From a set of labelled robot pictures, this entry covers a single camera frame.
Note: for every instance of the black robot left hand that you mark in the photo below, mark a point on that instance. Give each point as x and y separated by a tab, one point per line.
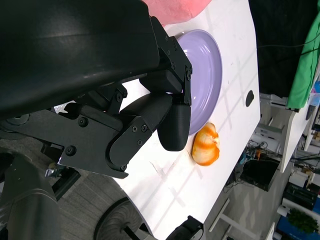
75	62

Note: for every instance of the pink plush beaver doll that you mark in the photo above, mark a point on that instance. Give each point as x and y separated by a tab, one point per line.
175	10

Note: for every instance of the purple plastic plate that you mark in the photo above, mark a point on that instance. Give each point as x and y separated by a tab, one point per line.
205	75

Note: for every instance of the dark grey robot leg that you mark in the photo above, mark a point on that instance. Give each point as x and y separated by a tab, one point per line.
27	207

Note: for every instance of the orange striped bun toy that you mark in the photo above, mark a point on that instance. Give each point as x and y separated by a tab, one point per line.
206	146

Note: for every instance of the grey round stand base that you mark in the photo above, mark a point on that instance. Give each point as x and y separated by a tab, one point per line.
117	222

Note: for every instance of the black round table grommet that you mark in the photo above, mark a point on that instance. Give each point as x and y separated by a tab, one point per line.
249	98

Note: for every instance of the black caster wheel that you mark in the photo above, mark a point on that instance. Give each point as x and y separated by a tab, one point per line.
186	230

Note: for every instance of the black backdrop curtain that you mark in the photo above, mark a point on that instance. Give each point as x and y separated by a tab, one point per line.
280	22

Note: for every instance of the white table leg bar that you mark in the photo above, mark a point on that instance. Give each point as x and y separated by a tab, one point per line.
219	215

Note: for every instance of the black open box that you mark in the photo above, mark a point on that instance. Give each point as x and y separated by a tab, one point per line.
260	175

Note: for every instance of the white side desk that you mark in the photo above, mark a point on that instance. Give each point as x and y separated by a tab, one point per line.
292	135

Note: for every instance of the green cloth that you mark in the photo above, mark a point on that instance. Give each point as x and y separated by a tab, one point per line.
307	75

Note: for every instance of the green artificial plant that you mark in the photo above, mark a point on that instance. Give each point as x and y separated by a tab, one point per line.
302	221

